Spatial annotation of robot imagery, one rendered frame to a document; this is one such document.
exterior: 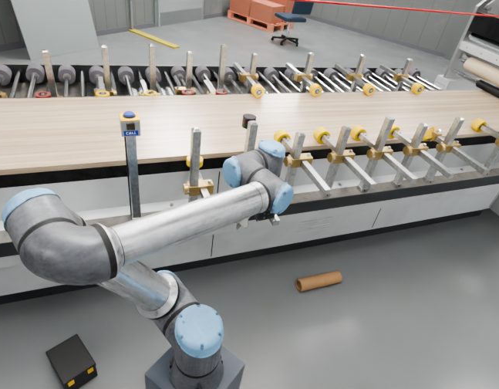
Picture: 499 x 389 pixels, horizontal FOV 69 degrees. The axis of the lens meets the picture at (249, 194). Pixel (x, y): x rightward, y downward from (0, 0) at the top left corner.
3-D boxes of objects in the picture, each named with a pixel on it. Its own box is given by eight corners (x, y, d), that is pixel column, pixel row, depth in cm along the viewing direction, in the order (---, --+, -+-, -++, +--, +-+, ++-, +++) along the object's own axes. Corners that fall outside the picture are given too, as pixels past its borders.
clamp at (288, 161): (311, 167, 182) (314, 158, 179) (287, 169, 177) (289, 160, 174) (305, 160, 187) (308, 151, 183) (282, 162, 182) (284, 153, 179)
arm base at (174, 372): (234, 364, 130) (237, 350, 124) (198, 409, 117) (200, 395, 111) (194, 333, 138) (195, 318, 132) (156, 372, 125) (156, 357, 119)
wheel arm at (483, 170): (486, 174, 198) (489, 169, 197) (482, 174, 197) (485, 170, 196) (438, 140, 225) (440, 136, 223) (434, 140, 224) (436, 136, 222)
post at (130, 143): (142, 221, 167) (136, 134, 140) (131, 222, 166) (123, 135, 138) (141, 214, 171) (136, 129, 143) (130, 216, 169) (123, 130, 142)
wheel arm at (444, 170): (452, 178, 190) (456, 172, 188) (447, 179, 189) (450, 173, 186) (392, 131, 226) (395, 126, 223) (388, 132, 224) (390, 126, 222)
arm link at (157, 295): (175, 340, 127) (-5, 263, 65) (149, 306, 136) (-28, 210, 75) (207, 308, 130) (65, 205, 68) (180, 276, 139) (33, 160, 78)
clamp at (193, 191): (214, 194, 171) (214, 185, 168) (185, 197, 166) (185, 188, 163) (210, 186, 175) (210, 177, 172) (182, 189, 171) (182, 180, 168)
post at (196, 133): (196, 217, 178) (201, 130, 149) (189, 218, 177) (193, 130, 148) (194, 212, 181) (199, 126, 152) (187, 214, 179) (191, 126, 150)
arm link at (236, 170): (244, 172, 103) (275, 160, 110) (219, 153, 109) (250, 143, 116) (241, 198, 108) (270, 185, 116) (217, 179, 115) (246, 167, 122)
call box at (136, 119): (140, 137, 140) (139, 119, 135) (122, 139, 138) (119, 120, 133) (138, 129, 145) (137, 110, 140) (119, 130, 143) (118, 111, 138)
